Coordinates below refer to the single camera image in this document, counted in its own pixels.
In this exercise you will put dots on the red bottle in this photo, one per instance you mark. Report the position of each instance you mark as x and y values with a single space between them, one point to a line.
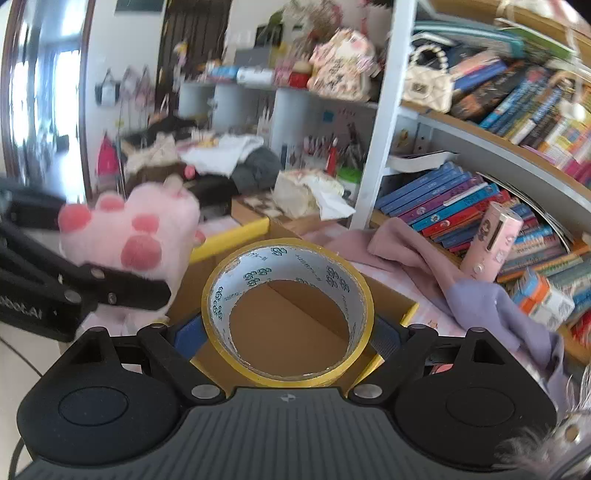
331 159

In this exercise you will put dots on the white and wood bookshelf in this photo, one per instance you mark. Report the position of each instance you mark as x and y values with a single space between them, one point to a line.
383 115

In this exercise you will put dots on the white clothes pile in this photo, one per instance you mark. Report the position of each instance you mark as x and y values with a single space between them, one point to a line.
221 154

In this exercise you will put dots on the black bench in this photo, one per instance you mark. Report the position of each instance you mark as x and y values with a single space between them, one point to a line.
210 191

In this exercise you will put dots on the purple cloth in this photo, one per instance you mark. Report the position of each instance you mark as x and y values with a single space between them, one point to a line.
489 309

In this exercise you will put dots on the green lid wipes canister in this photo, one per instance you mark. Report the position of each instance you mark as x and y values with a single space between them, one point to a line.
349 177

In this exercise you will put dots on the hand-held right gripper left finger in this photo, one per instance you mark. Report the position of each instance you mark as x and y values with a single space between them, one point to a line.
190 336

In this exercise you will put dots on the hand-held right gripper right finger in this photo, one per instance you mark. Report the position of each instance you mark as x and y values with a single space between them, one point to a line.
388 339

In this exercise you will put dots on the floral tissue pack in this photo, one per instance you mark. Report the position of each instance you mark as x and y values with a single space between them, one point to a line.
295 194

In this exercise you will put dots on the pink cartoon cylinder case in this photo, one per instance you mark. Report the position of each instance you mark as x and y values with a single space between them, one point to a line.
491 240

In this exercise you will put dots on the pink plush paw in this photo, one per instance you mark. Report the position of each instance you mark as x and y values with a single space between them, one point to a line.
111 235

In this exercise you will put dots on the grey garment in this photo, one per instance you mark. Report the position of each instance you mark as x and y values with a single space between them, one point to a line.
258 168

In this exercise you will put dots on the pink hanging bags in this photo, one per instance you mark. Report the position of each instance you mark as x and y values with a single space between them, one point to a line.
138 87

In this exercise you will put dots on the white tote bag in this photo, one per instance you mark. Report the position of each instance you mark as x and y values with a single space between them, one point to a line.
108 92

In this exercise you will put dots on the dark wooden door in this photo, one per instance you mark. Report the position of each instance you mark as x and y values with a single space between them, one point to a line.
194 37

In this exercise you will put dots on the white quilted handbag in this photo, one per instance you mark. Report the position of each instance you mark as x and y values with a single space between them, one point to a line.
427 90

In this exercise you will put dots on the white roll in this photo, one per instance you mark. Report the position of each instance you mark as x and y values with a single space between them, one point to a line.
256 76

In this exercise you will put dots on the grey fluffy trim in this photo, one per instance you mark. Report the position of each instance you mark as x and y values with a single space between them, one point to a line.
545 447

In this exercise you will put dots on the pink cartoon paper decoration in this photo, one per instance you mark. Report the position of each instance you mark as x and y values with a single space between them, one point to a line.
341 69

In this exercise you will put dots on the brown furry garment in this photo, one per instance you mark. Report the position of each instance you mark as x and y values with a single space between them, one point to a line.
152 175

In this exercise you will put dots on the orange and white carton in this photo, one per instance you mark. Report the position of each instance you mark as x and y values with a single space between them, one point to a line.
540 295

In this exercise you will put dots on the pink cloth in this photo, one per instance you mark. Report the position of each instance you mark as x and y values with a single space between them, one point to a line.
401 244

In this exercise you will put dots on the cardboard box with yellow edges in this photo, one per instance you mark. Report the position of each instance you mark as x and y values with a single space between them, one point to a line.
388 290

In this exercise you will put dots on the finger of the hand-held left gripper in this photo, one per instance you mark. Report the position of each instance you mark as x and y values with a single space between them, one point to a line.
129 290
32 207

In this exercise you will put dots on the row of colourful books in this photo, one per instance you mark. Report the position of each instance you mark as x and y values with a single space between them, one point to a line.
438 198

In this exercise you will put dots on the red jar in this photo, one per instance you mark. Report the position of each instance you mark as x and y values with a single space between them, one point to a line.
299 79

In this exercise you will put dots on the leaning stack of books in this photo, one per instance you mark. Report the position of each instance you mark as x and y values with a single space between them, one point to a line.
521 101

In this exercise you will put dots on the wooden chessboard box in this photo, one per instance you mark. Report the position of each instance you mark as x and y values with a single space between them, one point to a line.
251 207

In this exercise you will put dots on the yellow tape roll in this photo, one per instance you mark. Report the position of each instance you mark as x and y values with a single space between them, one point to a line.
286 258

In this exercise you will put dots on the white desk hutch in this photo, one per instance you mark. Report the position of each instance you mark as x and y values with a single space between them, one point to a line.
291 106

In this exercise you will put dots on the open white book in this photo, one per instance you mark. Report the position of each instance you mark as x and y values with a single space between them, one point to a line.
415 161

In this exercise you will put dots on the pink backpack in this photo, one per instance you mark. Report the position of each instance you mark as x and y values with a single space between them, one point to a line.
107 159

